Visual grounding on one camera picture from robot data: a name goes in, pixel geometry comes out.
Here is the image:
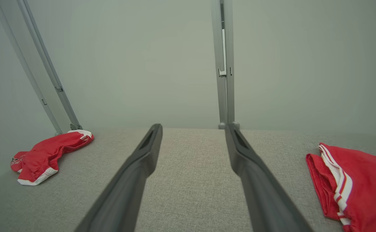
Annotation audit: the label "red white shorts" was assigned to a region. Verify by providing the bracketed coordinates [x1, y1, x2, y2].
[10, 130, 95, 186]

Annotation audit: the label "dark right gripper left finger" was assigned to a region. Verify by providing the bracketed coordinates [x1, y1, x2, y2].
[75, 123, 163, 232]

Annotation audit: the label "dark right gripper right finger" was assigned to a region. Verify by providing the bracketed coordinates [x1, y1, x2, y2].
[225, 122, 314, 232]

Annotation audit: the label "grey partition post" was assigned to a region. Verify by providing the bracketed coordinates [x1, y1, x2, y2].
[0, 0, 83, 136]
[211, 0, 240, 130]

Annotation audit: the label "red white basketball jersey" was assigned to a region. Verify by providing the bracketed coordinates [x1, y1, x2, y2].
[305, 142, 376, 232]

